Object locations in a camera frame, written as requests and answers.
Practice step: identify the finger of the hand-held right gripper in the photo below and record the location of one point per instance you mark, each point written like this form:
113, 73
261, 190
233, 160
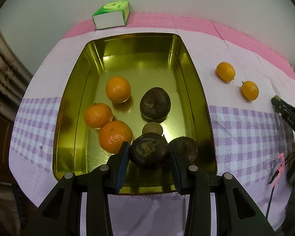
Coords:
288, 116

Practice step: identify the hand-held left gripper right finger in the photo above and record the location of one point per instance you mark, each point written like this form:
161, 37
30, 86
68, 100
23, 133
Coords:
174, 169

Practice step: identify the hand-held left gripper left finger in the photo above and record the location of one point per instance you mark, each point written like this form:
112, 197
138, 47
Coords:
123, 163

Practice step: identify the dark brown passion fruit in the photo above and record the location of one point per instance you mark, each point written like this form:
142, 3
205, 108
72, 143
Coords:
147, 152
155, 108
185, 150

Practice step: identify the orange tangerine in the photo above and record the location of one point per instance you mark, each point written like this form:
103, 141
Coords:
97, 115
250, 90
225, 71
118, 89
115, 136

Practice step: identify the small brown-green fruit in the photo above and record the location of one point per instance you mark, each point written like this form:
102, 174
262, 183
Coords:
151, 128

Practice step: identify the gold metal tray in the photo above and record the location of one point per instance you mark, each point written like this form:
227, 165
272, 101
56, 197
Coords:
137, 64

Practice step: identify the pink ribbon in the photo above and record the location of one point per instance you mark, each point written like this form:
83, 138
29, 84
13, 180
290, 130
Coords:
282, 163

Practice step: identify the pink and purple checked tablecloth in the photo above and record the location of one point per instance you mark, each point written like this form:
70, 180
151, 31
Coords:
236, 127

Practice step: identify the brown wooden door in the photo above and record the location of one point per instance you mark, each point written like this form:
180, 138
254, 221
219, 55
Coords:
0, 137

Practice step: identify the green and white tissue box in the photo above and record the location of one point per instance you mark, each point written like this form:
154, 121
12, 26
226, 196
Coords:
108, 19

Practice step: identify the beige patterned curtain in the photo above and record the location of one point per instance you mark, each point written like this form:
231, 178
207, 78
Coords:
2, 61

